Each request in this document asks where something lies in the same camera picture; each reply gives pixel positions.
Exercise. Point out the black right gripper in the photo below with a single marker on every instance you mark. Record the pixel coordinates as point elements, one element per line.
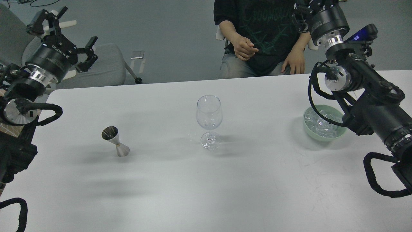
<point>327,25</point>

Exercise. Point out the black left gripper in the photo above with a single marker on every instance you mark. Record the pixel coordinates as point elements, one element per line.
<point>51,58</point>

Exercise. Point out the steel cocktail jigger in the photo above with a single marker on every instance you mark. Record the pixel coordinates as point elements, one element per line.
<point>111,134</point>

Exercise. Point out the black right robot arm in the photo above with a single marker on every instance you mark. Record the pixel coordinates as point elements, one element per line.
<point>370,103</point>

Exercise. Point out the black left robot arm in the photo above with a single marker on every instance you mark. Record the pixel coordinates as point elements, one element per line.
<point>18,153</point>

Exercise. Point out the clear ice cubes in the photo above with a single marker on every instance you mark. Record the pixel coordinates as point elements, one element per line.
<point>318,124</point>

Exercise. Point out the clear wine glass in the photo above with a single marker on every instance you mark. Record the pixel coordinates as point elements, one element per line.
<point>209,116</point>

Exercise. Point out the person left hand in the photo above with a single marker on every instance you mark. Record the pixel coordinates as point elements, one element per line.
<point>295,61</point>

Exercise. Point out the person right hand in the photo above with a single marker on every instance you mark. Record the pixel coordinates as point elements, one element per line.
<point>244,49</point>

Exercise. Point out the person in black shirt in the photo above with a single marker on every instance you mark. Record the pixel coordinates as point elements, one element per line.
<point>268,25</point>

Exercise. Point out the grey office chair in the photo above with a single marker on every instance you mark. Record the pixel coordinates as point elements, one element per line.
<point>17,46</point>

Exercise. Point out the grey chair under person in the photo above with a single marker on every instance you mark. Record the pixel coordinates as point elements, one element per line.
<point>220,36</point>

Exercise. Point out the green bowl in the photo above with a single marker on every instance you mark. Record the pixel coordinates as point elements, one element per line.
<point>318,135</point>

